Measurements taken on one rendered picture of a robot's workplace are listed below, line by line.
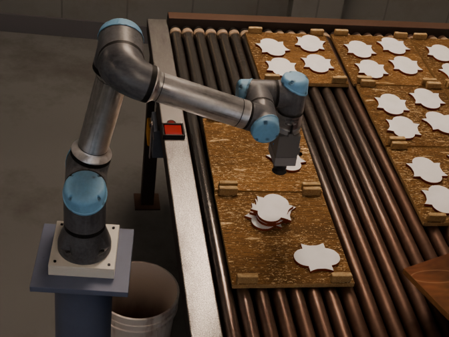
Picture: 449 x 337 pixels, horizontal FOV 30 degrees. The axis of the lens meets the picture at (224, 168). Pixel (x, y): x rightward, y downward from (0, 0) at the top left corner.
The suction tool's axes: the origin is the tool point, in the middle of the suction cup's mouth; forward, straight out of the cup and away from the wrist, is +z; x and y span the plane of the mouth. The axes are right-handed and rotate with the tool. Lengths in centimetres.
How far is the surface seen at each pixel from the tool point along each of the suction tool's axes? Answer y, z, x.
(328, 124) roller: 54, 19, -33
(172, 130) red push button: 48, 18, 25
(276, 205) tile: 0.7, 13.8, -1.5
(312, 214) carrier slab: 0.7, 17.7, -13.4
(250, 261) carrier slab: -19.4, 17.6, 10.0
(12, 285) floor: 70, 111, 83
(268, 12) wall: 274, 83, -65
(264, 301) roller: -33.6, 19.2, 8.6
